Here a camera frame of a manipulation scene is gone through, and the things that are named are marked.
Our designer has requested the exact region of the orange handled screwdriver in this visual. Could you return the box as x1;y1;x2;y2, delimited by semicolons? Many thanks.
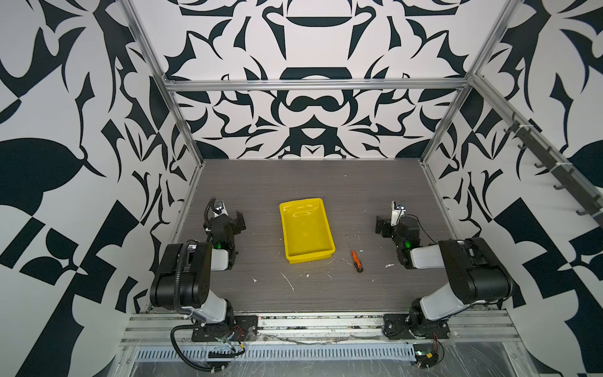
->
345;236;364;273

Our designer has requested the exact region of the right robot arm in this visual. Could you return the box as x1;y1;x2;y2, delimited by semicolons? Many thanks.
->
375;215;513;340

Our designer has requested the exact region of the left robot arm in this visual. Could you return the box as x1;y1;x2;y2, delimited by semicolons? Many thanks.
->
149;212;258;342

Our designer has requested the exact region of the yellow plastic bin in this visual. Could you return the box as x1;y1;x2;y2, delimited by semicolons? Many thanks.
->
279;198;336;265

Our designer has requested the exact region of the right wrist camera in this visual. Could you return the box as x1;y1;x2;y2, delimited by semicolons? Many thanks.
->
390;200;406;226

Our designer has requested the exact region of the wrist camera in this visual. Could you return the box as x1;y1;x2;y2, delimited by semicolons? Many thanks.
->
390;200;406;226
211;199;228;218

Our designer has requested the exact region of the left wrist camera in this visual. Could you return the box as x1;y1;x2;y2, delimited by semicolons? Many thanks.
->
211;199;228;218

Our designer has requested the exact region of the white slotted cable duct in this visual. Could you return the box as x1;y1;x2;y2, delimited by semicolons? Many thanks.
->
133;343;418;363

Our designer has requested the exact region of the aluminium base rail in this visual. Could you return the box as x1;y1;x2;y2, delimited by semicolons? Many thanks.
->
119;310;521;346

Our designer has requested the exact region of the black wall hook rail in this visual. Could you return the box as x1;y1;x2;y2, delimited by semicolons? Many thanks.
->
505;112;602;227

